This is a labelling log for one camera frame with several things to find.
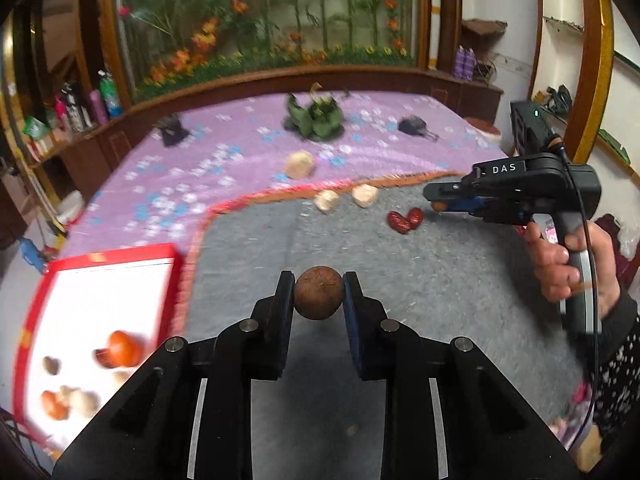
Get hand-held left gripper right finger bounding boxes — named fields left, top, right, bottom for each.
left=343, top=271, right=583, bottom=480

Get small black device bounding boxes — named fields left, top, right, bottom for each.
left=156, top=114, right=192, bottom=147

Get dark bag on shelf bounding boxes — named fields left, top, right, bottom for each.
left=545, top=85, right=573, bottom=113

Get wooden wall shelf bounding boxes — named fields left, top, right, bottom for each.
left=461, top=19, right=508, bottom=38

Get person's right hand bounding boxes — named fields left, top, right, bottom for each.
left=524, top=220, right=622, bottom=319

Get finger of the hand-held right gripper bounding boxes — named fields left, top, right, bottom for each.
left=424, top=182, right=481, bottom=201
left=433, top=199, right=485, bottom=213

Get beige round fruit slice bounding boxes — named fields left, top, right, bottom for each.
left=69, top=389, right=101, bottom=418

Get green plastic bottle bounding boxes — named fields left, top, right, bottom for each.
left=99, top=71, right=123, bottom=118

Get beige candied fruit chunk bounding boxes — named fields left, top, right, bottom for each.
left=314, top=190, right=340, bottom=215
left=351, top=184, right=378, bottom=208

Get grey felt mat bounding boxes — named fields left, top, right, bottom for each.
left=172, top=170, right=596, bottom=480

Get person's right forearm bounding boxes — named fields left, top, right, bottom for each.
left=592, top=287, right=640, bottom=443

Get black car key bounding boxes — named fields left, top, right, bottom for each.
left=398, top=116, right=440, bottom=142

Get glass case with artificial plants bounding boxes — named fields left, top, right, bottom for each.
left=102, top=0, right=431, bottom=103

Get green leaf wrapped bundle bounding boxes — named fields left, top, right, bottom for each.
left=283, top=82, right=346, bottom=142

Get purple floral tablecloth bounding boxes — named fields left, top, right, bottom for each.
left=60, top=91, right=506, bottom=266

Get tan straw ball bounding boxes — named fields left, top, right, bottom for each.
left=285, top=150, right=316, bottom=180

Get tangerine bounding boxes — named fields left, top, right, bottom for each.
left=107, top=330, right=147, bottom=368

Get brown round fruit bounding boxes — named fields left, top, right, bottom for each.
left=293, top=266, right=346, bottom=321

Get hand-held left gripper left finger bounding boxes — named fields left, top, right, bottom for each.
left=52, top=270, right=296, bottom=480

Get dark metal flask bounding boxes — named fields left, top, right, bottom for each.
left=62, top=82, right=93, bottom=131

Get green packet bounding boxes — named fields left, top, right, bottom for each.
left=22, top=116, right=51, bottom=140

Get red cardboard box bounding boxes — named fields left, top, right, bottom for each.
left=12, top=242, right=183, bottom=448

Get black cable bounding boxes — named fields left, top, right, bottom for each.
left=547, top=135, right=601, bottom=453

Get pink bottle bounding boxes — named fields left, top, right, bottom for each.
left=89, top=90, right=108, bottom=126

